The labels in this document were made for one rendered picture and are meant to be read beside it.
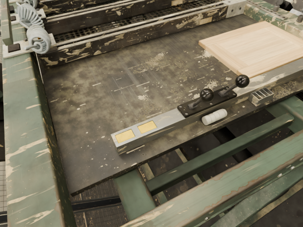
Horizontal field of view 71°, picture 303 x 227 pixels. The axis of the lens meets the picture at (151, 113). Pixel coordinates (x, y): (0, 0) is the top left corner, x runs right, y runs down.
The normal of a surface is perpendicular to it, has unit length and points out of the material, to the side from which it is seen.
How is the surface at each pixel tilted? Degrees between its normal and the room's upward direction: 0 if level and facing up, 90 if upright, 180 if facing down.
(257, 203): 0
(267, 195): 0
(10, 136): 51
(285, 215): 0
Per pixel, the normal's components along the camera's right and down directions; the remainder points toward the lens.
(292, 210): -0.72, -0.14
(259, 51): -0.03, -0.67
